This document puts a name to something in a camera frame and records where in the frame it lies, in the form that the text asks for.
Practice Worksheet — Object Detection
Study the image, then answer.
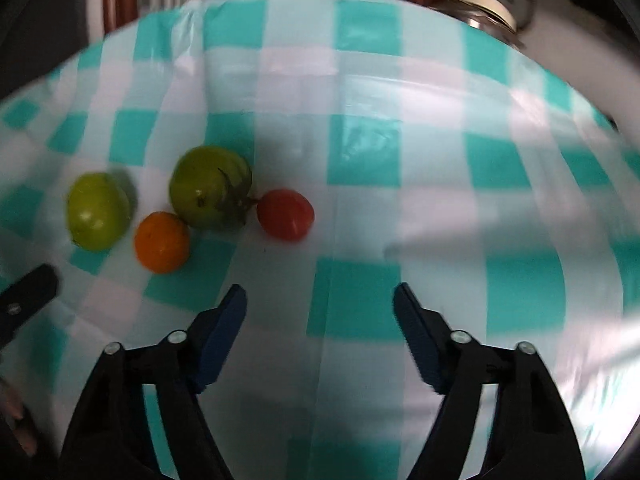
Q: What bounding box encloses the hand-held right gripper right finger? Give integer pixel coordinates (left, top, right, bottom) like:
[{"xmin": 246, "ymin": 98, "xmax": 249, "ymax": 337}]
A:
[{"xmin": 392, "ymin": 282, "xmax": 586, "ymax": 480}]

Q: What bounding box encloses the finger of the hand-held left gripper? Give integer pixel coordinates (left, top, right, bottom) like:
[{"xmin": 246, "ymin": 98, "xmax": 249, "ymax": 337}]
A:
[{"xmin": 0, "ymin": 264, "xmax": 60, "ymax": 347}]

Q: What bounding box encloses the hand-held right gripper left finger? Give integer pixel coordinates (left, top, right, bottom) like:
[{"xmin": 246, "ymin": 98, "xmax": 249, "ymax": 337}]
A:
[{"xmin": 59, "ymin": 283, "xmax": 248, "ymax": 480}]

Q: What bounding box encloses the green tomato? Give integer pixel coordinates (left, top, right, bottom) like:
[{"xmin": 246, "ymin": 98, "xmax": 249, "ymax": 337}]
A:
[
  {"xmin": 169, "ymin": 145, "xmax": 261, "ymax": 231},
  {"xmin": 67, "ymin": 172, "xmax": 132, "ymax": 252}
]

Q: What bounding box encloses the orange mandarin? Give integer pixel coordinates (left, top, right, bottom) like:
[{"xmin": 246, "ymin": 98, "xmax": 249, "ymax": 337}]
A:
[{"xmin": 133, "ymin": 211, "xmax": 192, "ymax": 275}]

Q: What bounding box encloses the red tomato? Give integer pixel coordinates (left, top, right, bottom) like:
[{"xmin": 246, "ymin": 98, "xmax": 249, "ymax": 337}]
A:
[{"xmin": 256, "ymin": 188, "xmax": 316, "ymax": 242}]

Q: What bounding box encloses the person's left hand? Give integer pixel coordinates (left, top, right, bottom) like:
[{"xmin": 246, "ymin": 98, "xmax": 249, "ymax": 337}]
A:
[{"xmin": 0, "ymin": 377, "xmax": 40, "ymax": 457}]

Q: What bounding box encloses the teal pink checkered tablecloth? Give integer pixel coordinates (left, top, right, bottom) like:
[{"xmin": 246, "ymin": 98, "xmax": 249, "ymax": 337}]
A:
[{"xmin": 0, "ymin": 0, "xmax": 640, "ymax": 480}]

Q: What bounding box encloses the round white metal appliance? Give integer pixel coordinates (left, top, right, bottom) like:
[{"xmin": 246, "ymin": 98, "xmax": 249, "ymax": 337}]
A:
[{"xmin": 437, "ymin": 0, "xmax": 533, "ymax": 48}]

